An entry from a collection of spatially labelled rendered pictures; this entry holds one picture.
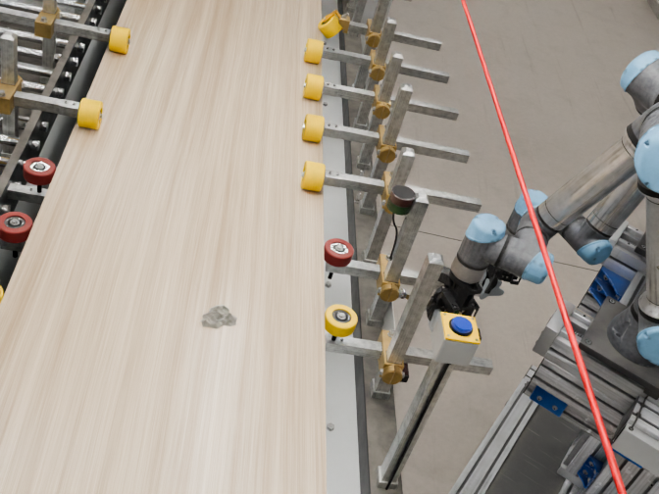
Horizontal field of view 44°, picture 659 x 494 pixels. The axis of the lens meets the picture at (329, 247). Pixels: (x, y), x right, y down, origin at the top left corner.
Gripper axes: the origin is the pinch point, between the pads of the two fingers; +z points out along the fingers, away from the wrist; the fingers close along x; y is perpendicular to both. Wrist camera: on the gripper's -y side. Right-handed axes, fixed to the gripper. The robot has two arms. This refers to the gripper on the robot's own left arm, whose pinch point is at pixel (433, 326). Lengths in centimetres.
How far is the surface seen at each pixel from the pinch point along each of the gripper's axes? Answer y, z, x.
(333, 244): -33.0, 1.5, -13.7
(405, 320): 2.0, -6.2, -11.0
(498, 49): -309, 92, 239
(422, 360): 1.4, 10.7, -0.3
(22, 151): -85, 8, -86
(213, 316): -11, 1, -52
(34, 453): 17, 2, -93
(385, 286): -19.8, 5.4, -2.8
